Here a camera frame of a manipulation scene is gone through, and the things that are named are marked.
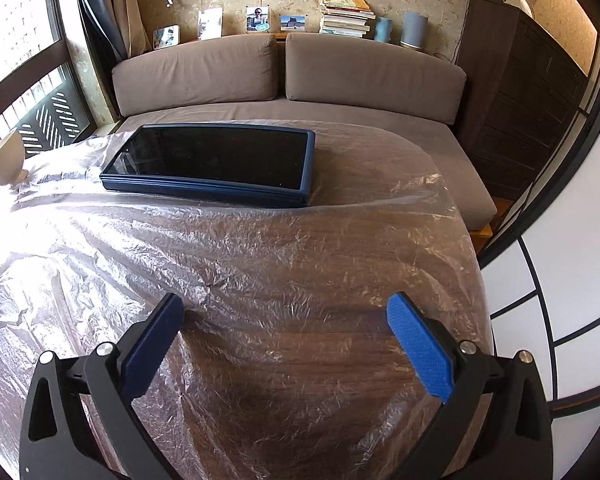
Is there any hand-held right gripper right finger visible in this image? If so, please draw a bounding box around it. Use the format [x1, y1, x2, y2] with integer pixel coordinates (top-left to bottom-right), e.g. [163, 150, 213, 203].
[386, 291, 552, 480]

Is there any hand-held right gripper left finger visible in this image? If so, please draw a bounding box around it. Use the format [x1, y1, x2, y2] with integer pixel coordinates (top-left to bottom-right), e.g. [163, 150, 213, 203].
[19, 292, 186, 480]

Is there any dark blue tablet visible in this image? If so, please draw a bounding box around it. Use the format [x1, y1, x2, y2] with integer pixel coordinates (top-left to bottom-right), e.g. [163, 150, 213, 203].
[99, 122, 317, 208]

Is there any brown sofa seat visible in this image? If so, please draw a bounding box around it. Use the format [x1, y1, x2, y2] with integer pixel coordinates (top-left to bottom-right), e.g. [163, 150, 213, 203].
[115, 97, 498, 233]

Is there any white ceramic cup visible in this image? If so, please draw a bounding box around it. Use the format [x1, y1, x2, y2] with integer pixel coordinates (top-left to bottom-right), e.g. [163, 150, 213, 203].
[0, 127, 30, 187]

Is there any window with dark lattice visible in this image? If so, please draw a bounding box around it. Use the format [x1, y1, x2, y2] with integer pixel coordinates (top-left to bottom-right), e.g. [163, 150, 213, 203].
[0, 0, 96, 161]

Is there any dark wooden cabinet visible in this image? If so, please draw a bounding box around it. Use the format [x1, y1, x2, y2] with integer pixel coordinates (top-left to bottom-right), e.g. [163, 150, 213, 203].
[455, 0, 591, 201]

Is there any brown sofa back cushion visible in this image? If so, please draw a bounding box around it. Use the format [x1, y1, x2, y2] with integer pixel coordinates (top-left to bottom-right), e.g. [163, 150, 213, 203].
[111, 34, 280, 118]
[284, 32, 467, 126]

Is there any large grey cylinder speaker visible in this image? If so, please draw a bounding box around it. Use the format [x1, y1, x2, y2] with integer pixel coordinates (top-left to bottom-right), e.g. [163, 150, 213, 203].
[399, 10, 428, 50]

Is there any dark curtain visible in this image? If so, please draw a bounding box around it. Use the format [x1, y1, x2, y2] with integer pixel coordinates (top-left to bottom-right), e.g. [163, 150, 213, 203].
[74, 0, 128, 123]

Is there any stack of books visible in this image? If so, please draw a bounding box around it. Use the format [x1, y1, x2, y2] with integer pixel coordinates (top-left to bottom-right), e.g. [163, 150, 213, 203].
[319, 0, 377, 38]

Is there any beige curtain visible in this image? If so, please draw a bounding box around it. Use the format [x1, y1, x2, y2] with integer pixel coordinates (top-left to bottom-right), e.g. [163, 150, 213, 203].
[105, 0, 153, 58]

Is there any rounded photo frame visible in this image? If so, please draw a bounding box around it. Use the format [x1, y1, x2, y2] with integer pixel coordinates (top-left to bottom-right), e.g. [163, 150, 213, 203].
[152, 25, 181, 51]

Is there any upright clear photo frame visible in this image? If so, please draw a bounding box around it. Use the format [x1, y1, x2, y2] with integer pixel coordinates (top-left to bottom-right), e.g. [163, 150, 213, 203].
[197, 7, 224, 41]

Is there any portrait photo frame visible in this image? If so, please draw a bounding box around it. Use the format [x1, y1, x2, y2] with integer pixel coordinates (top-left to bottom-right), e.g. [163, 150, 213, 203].
[246, 5, 271, 35]

